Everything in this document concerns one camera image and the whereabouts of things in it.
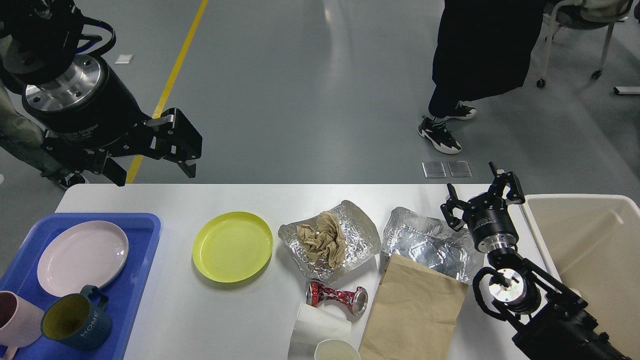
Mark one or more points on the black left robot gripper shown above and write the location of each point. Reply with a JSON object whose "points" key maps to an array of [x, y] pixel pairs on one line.
{"points": [[89, 107]]}

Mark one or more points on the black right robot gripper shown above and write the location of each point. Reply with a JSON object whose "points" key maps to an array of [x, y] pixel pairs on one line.
{"points": [[486, 216]]}

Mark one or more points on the yellow plastic plate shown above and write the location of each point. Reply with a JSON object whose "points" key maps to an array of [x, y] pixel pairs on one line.
{"points": [[232, 247]]}

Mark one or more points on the pink mug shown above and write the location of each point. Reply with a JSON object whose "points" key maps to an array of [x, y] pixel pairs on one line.
{"points": [[20, 323]]}

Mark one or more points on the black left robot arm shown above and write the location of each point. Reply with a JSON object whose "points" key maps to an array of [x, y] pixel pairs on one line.
{"points": [[46, 35]]}

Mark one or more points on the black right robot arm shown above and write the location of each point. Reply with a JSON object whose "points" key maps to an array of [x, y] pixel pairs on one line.
{"points": [[550, 320]]}

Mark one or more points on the right floor socket plate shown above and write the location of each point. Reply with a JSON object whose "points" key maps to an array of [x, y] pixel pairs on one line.
{"points": [[459, 169]]}

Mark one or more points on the floor socket plate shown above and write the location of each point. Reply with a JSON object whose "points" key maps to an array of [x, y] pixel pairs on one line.
{"points": [[434, 170], [459, 169]]}

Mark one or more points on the left floor socket plate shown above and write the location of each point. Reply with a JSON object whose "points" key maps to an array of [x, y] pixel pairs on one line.
{"points": [[434, 170]]}

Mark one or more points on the empty foil tray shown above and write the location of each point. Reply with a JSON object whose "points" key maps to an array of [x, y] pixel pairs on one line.
{"points": [[431, 242]]}

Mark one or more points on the white paper on floor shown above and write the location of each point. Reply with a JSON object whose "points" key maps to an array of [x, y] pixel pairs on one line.
{"points": [[124, 59]]}

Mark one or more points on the beige plastic bin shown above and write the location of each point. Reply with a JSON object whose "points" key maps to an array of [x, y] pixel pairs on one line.
{"points": [[591, 243]]}

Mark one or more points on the pink plate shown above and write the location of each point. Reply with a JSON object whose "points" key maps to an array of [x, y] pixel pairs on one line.
{"points": [[90, 253]]}

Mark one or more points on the person in green jeans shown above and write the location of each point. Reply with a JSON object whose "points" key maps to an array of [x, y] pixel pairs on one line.
{"points": [[22, 138]]}

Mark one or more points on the brown paper bag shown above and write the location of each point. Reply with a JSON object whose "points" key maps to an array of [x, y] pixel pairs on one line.
{"points": [[414, 313]]}

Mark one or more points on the foil tray with paper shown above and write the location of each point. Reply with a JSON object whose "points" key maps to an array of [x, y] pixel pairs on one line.
{"points": [[361, 238]]}

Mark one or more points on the blue plastic tray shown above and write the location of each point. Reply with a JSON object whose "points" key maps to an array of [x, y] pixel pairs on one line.
{"points": [[124, 292]]}

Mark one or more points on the crumpled brown paper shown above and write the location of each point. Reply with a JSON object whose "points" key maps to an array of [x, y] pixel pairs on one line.
{"points": [[326, 241]]}

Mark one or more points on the white bar on floor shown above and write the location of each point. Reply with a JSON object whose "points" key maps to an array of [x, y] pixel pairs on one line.
{"points": [[626, 90]]}

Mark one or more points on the dark blue HOME mug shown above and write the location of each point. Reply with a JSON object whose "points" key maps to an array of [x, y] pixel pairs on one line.
{"points": [[79, 320]]}

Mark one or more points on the crushed red can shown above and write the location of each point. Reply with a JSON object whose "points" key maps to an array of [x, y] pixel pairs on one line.
{"points": [[355, 301]]}

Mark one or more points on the white paper cup lying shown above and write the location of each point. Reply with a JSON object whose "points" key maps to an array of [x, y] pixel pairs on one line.
{"points": [[312, 326]]}

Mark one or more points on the white office chair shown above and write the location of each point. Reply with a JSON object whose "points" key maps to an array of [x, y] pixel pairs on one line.
{"points": [[582, 15]]}

